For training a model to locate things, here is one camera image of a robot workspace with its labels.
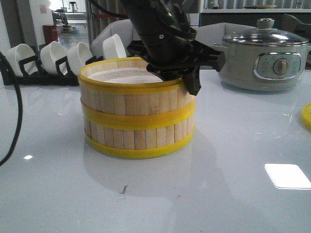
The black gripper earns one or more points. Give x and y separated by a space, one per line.
187 65

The bamboo steamer basket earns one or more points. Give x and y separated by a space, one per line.
133 106
139 144

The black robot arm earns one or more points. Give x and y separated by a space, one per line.
167 42

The right grey chair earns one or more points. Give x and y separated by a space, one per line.
214 33

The grey chair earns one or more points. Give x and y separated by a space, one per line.
214 33
123 28

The left basket liner paper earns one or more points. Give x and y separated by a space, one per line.
126 76

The green electric cooking pot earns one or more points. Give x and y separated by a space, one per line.
262 68

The dark counter cabinet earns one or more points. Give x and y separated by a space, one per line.
250 16

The left grey chair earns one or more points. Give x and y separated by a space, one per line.
123 28

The white bowl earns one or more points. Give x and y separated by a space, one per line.
20 52
49 54
113 48
77 56

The glass pot lid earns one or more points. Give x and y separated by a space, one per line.
264 34

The red bin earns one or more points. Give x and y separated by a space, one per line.
50 33

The black bowl rack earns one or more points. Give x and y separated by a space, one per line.
64 75

